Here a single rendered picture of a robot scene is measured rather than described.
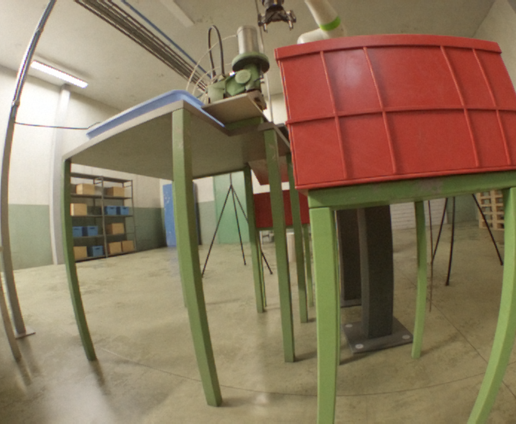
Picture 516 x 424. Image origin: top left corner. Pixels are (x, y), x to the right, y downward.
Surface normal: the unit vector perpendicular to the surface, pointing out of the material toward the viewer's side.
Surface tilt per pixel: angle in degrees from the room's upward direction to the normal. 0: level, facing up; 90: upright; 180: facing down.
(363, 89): 90
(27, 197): 90
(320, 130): 90
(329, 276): 90
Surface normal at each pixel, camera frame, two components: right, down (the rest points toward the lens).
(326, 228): -0.31, 0.00
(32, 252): 0.95, -0.10
